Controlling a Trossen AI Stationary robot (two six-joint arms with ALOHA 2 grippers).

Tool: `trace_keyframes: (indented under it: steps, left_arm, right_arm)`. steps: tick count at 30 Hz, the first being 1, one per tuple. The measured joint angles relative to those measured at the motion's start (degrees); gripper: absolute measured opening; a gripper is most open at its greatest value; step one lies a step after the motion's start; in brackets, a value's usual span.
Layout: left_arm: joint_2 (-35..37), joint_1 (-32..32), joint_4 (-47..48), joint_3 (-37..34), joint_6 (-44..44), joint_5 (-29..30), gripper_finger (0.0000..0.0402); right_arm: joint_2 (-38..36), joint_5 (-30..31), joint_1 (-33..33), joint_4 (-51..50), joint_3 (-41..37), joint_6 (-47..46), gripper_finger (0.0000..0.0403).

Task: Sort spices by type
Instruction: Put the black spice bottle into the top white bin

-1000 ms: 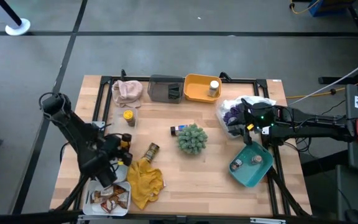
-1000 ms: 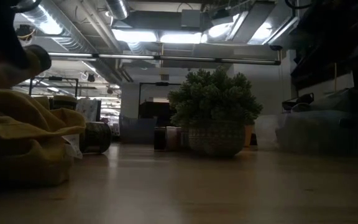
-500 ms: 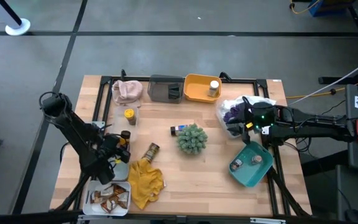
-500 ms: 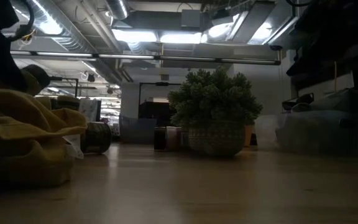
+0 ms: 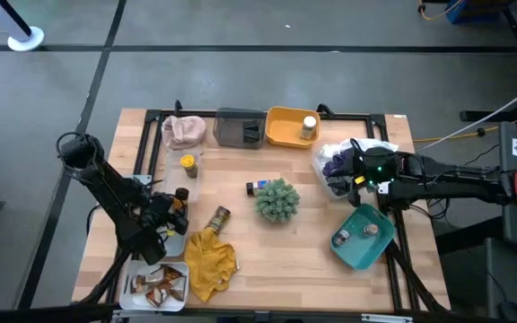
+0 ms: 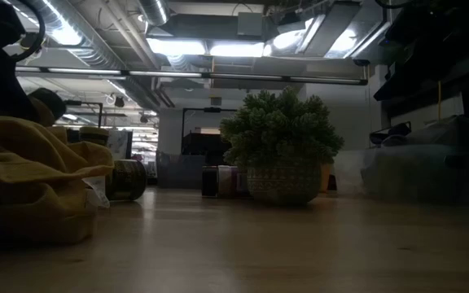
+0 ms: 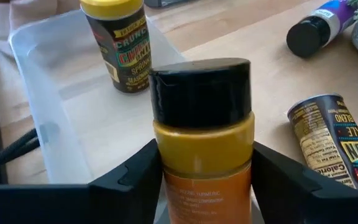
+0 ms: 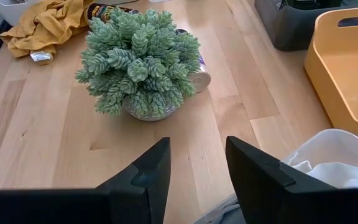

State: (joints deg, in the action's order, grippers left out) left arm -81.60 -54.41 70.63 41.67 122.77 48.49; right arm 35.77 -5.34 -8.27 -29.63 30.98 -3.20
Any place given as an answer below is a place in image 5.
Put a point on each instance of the small clear plastic container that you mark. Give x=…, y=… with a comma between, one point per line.
x=174, y=179

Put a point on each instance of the black metal rig frame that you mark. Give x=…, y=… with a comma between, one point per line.
x=152, y=116

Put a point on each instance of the white-lid glass spice jar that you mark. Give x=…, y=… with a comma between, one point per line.
x=309, y=125

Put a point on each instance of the brown-lid spice bottle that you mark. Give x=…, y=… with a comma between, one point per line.
x=218, y=220

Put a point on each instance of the yellow-lid spice bottle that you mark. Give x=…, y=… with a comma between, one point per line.
x=189, y=166

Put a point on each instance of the white plastic bin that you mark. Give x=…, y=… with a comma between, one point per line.
x=138, y=303

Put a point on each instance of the purple-label spice bottle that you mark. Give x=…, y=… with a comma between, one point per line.
x=255, y=187

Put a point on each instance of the low black cabinet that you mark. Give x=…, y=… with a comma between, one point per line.
x=510, y=278

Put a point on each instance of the black pole white base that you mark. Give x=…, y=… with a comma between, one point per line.
x=25, y=39

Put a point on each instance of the yellow cloth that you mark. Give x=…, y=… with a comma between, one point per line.
x=209, y=264

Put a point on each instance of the orange plastic bin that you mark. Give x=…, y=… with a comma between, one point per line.
x=285, y=128

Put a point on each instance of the blue box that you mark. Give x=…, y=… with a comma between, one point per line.
x=469, y=11

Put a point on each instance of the teal plastic bin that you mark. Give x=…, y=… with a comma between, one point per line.
x=361, y=251

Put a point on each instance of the orange taco seasoning packet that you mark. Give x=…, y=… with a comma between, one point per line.
x=156, y=297

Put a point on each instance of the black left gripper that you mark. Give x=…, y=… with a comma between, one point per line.
x=157, y=220

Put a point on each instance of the grey cloth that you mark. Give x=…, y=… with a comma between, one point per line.
x=335, y=193

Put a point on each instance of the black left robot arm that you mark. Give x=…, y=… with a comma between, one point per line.
x=106, y=188

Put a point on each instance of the pink cloth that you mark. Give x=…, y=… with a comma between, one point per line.
x=182, y=132

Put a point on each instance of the purple cloth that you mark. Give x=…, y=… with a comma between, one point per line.
x=337, y=163

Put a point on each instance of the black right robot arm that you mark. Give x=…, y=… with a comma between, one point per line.
x=456, y=179

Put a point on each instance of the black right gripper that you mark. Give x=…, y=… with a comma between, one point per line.
x=377, y=168

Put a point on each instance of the black rounded object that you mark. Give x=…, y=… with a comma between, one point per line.
x=512, y=311

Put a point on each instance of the artificial succulent plant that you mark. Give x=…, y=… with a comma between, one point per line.
x=277, y=199

